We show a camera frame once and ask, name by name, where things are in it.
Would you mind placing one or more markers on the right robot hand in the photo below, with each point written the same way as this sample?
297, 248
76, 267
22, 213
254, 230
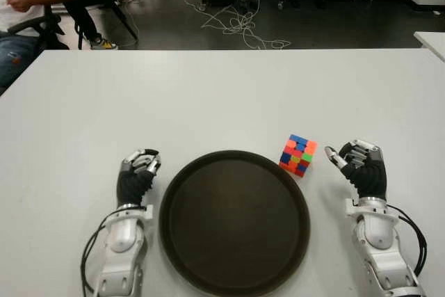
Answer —
370, 178

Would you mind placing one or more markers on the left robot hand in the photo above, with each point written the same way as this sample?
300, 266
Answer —
133, 185

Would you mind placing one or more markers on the multicoloured Rubik's cube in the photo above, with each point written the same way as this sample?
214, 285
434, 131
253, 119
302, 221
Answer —
297, 158

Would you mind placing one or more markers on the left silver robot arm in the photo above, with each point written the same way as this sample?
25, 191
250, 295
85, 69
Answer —
121, 234

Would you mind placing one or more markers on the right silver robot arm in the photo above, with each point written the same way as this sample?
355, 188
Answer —
375, 234

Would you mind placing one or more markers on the dark brown round plate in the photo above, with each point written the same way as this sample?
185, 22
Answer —
233, 224

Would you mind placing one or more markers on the white side table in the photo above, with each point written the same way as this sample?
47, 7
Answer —
434, 41

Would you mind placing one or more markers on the black office chair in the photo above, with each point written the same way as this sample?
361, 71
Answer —
48, 29

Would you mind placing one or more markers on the person in black trousers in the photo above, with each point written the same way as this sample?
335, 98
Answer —
80, 15

